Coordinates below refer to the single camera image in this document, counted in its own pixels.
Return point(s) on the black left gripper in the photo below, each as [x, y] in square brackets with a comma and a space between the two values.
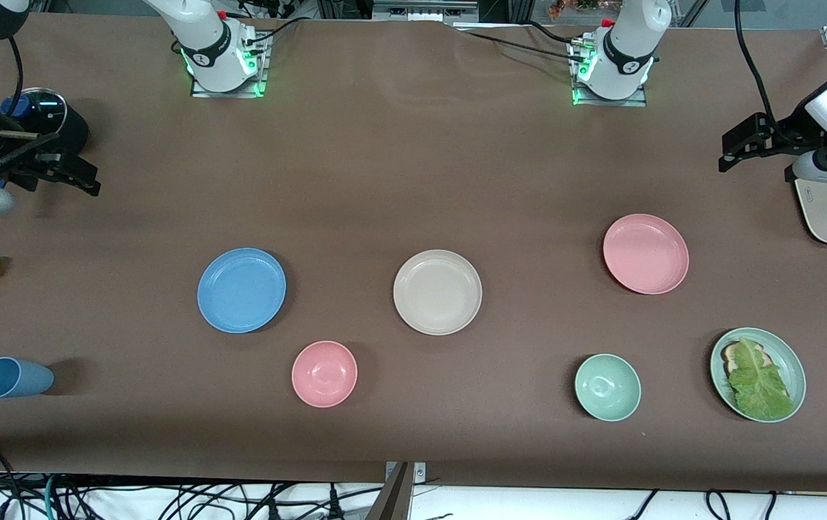
[787, 139]

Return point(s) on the pink plate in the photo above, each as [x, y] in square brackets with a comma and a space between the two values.
[646, 254]

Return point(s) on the blue plate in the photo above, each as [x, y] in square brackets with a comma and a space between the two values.
[241, 290]

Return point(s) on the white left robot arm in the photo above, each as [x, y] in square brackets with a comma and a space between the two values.
[630, 43]

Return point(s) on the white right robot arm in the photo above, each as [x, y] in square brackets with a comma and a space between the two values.
[214, 43]

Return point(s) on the glass lid blue knob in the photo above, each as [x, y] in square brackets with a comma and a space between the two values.
[45, 112]

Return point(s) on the blue cup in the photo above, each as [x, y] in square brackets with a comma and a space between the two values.
[16, 378]

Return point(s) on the toasted bread slice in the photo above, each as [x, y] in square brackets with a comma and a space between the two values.
[731, 354]

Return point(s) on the green plate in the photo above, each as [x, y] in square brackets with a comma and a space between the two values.
[792, 361]

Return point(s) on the orange flower bunch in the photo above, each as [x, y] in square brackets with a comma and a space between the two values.
[565, 9]

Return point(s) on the green lettuce leaf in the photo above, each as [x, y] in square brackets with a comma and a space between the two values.
[760, 383]

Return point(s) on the green bowl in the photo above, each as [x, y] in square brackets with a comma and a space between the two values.
[607, 387]

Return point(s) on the pink bowl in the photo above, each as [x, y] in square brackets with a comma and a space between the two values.
[324, 374]

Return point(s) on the beige plate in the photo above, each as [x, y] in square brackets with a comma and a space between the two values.
[437, 292]

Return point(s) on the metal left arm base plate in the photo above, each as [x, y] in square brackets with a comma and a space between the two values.
[608, 103]

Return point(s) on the aluminium frame beam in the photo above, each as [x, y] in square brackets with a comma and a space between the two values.
[420, 11]

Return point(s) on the dark brown post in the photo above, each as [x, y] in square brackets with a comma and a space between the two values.
[393, 498]

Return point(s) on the metal table edge bracket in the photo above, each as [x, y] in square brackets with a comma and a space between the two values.
[420, 473]

